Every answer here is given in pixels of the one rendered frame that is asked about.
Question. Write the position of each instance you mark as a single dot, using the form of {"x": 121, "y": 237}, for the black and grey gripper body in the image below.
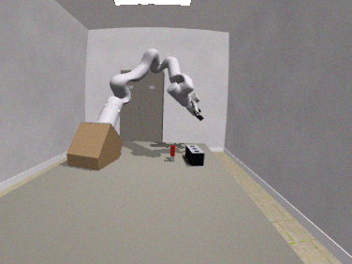
{"x": 190, "y": 107}

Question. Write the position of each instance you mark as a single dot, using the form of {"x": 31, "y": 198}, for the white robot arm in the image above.
{"x": 150, "y": 60}

